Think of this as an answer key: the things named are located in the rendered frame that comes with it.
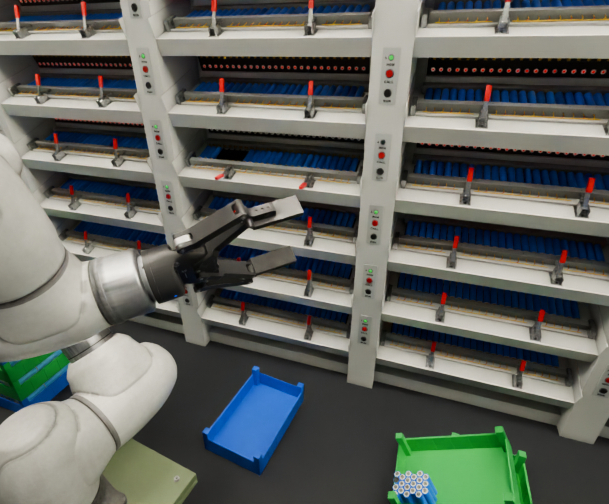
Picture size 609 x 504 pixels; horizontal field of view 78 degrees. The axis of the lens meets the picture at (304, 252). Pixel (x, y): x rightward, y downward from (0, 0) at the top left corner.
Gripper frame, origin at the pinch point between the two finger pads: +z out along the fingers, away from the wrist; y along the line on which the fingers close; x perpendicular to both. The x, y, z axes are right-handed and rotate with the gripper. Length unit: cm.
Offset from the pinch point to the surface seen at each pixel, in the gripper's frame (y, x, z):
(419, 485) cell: 65, 47, 21
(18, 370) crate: 84, -28, -78
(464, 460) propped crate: 68, 48, 37
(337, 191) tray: 38, -29, 29
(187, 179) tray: 51, -59, -9
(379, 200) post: 35, -21, 37
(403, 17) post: -1, -43, 45
